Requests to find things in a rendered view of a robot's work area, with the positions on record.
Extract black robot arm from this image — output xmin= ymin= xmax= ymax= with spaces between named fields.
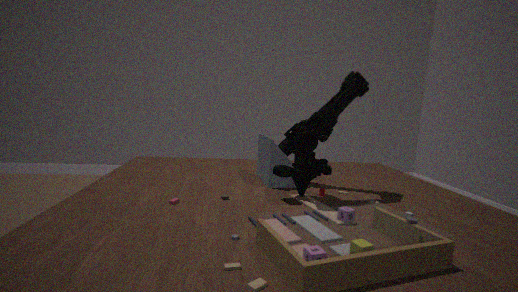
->
xmin=278 ymin=71 xmax=369 ymax=177

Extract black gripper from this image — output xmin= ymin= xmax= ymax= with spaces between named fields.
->
xmin=273 ymin=148 xmax=332 ymax=197

